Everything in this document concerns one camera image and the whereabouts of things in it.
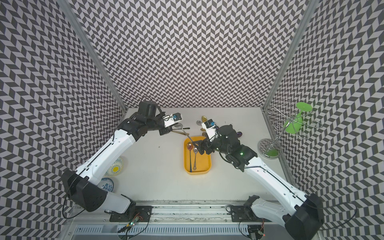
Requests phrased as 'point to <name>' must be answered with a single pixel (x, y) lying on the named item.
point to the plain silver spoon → (180, 125)
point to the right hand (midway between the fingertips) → (200, 141)
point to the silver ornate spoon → (195, 151)
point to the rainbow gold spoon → (204, 118)
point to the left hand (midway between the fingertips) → (174, 121)
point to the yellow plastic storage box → (203, 162)
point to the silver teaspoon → (198, 122)
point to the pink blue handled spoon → (190, 147)
